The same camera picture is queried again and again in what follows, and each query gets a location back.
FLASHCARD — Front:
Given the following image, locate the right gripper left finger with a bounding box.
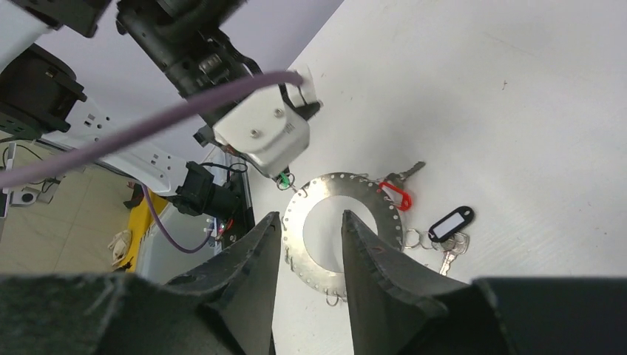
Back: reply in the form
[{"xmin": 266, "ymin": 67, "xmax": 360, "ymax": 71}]
[{"xmin": 167, "ymin": 212, "xmax": 281, "ymax": 354}]

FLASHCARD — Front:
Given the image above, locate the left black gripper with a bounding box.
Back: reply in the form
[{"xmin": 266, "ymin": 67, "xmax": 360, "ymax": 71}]
[{"xmin": 169, "ymin": 30, "xmax": 262, "ymax": 149}]

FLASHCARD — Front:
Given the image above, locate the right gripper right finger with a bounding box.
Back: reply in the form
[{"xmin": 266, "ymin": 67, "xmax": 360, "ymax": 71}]
[{"xmin": 342, "ymin": 210, "xmax": 467, "ymax": 354}]

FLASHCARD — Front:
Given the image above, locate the black headed key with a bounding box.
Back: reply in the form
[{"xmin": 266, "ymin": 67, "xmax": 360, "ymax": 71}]
[{"xmin": 427, "ymin": 206, "xmax": 475, "ymax": 276}]

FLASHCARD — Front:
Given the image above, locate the red tagged key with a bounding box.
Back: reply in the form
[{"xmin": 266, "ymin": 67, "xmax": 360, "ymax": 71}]
[{"xmin": 378, "ymin": 161, "xmax": 426, "ymax": 212}]

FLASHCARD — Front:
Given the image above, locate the green headed key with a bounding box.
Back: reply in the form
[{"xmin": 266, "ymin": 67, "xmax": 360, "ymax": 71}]
[{"xmin": 275, "ymin": 172, "xmax": 298, "ymax": 192}]

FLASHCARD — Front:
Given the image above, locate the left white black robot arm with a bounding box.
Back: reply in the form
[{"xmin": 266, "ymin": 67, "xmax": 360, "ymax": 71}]
[{"xmin": 1, "ymin": 1, "xmax": 260, "ymax": 220}]

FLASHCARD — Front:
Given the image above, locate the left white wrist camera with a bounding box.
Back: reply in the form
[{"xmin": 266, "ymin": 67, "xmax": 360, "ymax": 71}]
[{"xmin": 212, "ymin": 64, "xmax": 321, "ymax": 178}]

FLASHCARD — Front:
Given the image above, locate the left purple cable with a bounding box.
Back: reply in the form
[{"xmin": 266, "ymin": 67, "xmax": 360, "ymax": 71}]
[{"xmin": 0, "ymin": 70, "xmax": 305, "ymax": 256}]

